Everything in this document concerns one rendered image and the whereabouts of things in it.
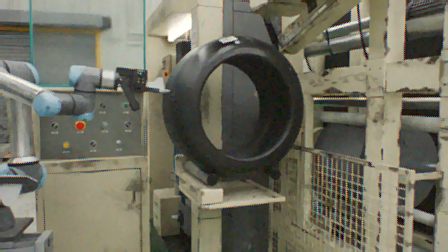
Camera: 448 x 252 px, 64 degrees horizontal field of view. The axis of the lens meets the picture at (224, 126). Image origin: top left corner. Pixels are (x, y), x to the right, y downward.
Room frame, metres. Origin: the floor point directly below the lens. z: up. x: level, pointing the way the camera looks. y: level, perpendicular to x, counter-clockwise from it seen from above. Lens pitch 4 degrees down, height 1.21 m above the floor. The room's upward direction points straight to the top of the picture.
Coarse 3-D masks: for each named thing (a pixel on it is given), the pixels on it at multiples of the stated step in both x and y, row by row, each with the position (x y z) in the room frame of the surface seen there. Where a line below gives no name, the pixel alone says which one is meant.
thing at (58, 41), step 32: (32, 0) 1.77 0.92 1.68; (64, 0) 1.82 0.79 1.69; (96, 0) 1.88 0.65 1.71; (128, 0) 1.93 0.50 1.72; (32, 32) 1.77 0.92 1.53; (64, 32) 1.82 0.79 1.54; (96, 32) 1.88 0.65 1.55; (128, 32) 1.93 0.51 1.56; (32, 64) 1.76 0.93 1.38; (64, 64) 1.82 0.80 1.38; (96, 64) 1.87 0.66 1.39; (128, 64) 1.93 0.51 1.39
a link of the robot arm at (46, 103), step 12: (0, 60) 1.41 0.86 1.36; (0, 72) 1.31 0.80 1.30; (0, 84) 1.27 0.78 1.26; (12, 84) 1.25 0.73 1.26; (24, 84) 1.24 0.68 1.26; (12, 96) 1.26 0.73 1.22; (24, 96) 1.22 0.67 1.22; (36, 96) 1.17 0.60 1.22; (48, 96) 1.16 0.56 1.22; (60, 96) 1.20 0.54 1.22; (36, 108) 1.17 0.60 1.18; (48, 108) 1.15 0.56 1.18; (60, 108) 1.19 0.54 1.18; (72, 108) 1.23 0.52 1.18
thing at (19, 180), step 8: (0, 176) 0.68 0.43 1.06; (8, 176) 0.69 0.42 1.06; (16, 176) 0.69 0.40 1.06; (24, 176) 0.70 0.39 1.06; (8, 184) 0.69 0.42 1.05; (16, 184) 0.70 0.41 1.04; (0, 192) 0.69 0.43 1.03; (8, 192) 0.69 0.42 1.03; (16, 192) 0.70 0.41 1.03; (8, 200) 0.69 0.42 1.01; (16, 200) 0.70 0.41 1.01
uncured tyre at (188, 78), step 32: (192, 64) 1.36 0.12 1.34; (256, 64) 1.71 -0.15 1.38; (288, 64) 1.49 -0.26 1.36; (192, 96) 1.33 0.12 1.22; (288, 96) 1.64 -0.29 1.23; (192, 128) 1.34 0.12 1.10; (256, 128) 1.74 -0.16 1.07; (288, 128) 1.48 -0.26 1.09; (192, 160) 1.42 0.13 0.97; (224, 160) 1.38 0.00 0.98; (256, 160) 1.43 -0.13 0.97
